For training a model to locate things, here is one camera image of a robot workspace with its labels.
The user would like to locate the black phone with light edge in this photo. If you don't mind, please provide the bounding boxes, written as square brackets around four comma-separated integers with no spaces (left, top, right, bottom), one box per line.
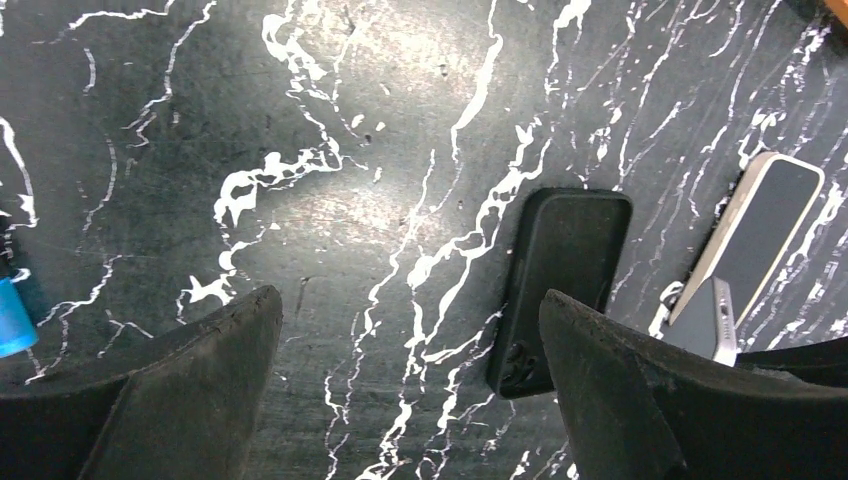
[662,276,737,367]

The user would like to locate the black smartphone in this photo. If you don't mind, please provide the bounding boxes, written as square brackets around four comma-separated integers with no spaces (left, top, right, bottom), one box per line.
[708,158,821,313]

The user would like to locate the black phone case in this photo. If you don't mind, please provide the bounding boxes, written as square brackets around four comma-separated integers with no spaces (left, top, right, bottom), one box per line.
[487,188,633,400]

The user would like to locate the orange wooden shelf rack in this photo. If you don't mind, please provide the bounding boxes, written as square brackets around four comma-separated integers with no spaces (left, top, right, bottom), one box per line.
[822,0,848,27]

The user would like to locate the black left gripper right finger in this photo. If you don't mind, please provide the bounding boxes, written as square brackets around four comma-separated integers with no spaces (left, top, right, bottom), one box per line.
[539,290,847,479]

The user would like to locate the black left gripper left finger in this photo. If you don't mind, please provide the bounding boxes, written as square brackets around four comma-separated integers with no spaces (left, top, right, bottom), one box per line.
[1,285,283,479]

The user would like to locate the beige phone case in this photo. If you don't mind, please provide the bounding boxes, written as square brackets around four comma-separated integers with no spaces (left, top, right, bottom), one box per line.
[665,150,827,329]

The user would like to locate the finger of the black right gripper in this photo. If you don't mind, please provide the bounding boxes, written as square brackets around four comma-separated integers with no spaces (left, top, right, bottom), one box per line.
[735,337,847,388]

